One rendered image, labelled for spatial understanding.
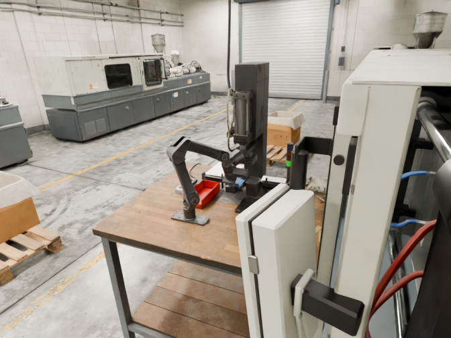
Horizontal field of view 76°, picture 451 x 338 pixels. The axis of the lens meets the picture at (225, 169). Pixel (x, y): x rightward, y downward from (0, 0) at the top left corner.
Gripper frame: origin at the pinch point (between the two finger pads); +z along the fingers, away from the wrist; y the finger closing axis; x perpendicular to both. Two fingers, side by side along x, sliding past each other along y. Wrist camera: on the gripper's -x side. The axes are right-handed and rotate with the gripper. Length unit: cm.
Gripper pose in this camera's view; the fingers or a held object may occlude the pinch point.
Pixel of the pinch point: (233, 184)
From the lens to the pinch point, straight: 166.7
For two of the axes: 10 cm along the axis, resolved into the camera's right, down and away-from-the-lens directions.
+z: 1.9, 6.0, 7.8
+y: 3.1, -7.9, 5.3
